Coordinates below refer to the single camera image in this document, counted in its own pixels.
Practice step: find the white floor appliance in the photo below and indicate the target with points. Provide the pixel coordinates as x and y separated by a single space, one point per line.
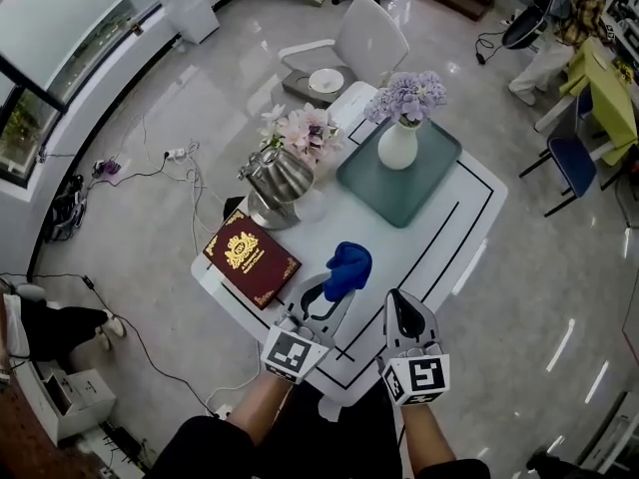
192 3

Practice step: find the silver metal flower pot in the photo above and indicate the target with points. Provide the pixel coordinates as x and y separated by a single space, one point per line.
282 177

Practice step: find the grey square pad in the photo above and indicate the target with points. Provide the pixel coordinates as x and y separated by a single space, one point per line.
297 88

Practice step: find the black bag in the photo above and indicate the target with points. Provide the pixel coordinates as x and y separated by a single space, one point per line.
67 212

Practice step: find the person's left forearm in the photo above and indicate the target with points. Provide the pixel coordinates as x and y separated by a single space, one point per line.
259 407

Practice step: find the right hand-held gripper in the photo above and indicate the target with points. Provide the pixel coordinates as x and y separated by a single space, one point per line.
419 374

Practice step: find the person's black clothing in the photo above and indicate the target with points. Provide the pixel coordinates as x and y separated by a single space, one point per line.
309 447

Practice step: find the purple small object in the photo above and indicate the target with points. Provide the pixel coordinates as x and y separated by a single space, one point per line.
107 167

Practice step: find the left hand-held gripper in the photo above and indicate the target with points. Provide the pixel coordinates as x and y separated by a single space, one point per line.
292 354

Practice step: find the black power strip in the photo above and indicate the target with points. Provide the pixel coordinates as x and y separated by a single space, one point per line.
122 442

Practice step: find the blue chair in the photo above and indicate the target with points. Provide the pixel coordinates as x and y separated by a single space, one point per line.
574 165

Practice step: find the pink artificial flowers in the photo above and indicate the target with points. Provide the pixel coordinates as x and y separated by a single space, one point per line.
309 130

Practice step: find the teal rectangular tray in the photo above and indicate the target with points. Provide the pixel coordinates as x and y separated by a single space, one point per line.
399 192

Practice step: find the black round device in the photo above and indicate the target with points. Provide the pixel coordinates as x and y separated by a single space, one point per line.
521 28

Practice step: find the red book with gold print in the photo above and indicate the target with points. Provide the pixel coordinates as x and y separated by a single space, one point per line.
252 257

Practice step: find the white ceramic vase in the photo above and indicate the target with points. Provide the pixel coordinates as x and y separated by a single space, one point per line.
398 147

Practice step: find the white chair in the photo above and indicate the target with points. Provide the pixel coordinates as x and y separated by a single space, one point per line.
372 38

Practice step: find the person's right forearm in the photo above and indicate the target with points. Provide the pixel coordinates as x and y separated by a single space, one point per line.
427 437

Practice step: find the white power strip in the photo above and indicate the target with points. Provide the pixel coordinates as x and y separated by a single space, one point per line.
176 154

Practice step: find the yellow-green tablecloth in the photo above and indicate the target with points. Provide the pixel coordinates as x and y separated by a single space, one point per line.
606 93

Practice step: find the white cardboard box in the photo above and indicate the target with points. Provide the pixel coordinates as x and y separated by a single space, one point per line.
82 392

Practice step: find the purple artificial flowers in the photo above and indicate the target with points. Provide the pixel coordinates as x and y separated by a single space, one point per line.
407 95

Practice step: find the blue cloth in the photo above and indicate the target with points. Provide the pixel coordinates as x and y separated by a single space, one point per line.
349 267

